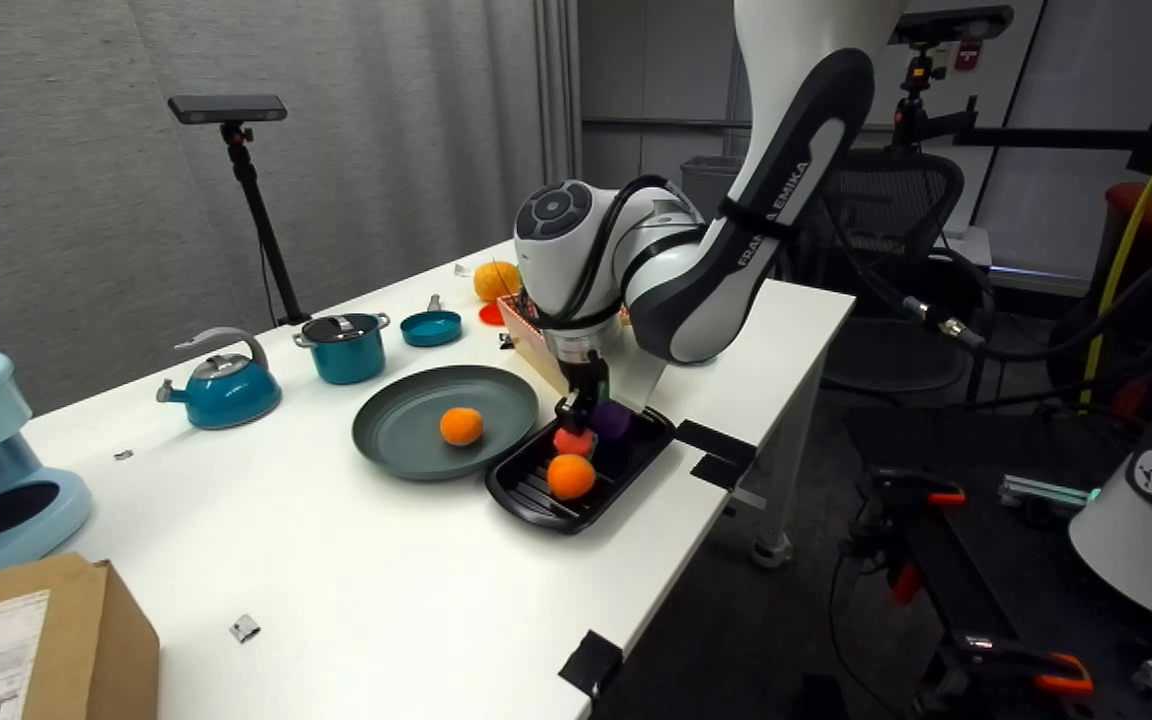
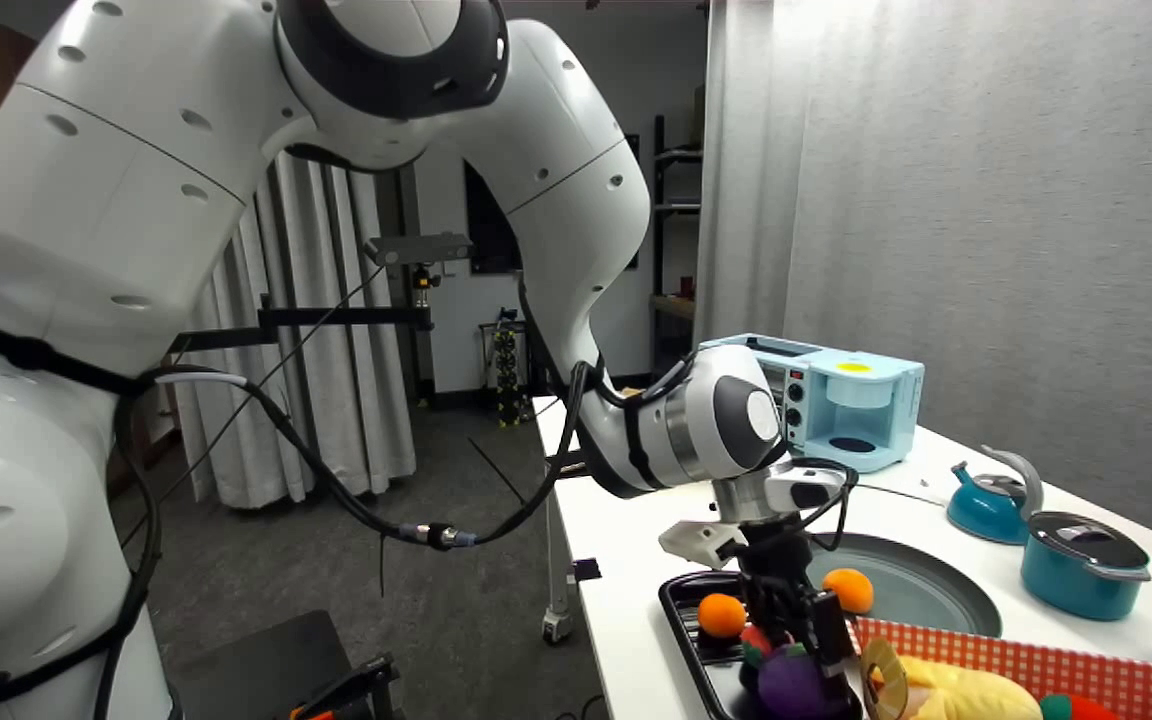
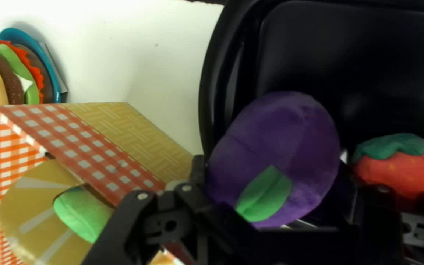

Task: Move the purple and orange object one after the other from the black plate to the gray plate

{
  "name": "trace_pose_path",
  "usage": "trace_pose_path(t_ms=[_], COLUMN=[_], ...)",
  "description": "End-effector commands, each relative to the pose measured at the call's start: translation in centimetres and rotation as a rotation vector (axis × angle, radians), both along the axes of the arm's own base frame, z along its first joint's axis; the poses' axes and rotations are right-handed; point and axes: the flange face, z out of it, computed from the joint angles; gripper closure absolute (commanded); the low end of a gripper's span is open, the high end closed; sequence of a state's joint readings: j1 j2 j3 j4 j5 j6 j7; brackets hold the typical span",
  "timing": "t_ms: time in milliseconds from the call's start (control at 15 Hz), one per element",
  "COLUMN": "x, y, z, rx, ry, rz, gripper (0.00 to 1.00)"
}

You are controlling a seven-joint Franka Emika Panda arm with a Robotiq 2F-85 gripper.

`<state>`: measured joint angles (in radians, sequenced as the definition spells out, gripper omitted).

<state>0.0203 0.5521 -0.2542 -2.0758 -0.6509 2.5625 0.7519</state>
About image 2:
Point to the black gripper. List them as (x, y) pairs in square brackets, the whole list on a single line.
[(779, 545)]

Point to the purple plush eggplant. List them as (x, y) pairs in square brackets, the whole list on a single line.
[(799, 687)]

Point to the orange plush fruit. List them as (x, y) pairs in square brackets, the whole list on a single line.
[(723, 613), (850, 591)]

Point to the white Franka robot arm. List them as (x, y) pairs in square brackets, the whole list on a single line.
[(201, 240)]

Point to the grey round plate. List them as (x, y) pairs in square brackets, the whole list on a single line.
[(921, 584)]

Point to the red plush strawberry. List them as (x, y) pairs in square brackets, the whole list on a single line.
[(755, 643)]

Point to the black plastic tray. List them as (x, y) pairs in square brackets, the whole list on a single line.
[(699, 654)]

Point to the yellow plush corn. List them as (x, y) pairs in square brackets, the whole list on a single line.
[(968, 688)]

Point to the teal toy kettle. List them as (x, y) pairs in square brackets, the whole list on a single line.
[(988, 505)]

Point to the black tape piece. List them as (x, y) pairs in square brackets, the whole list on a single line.
[(587, 569)]

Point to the light blue toy coffee machine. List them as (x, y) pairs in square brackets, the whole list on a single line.
[(859, 401)]

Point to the red checkered cardboard box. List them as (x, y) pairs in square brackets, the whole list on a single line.
[(1081, 672)]

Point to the teal toy pot with lid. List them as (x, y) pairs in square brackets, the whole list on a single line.
[(1081, 566)]

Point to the red plush toy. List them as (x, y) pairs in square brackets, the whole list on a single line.
[(1087, 708)]

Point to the black cart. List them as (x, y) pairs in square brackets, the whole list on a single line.
[(269, 665)]

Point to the white curtain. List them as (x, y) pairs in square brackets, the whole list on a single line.
[(299, 344)]

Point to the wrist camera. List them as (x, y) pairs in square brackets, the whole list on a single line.
[(808, 486)]

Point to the black camera stand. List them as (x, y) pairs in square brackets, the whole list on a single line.
[(339, 317)]

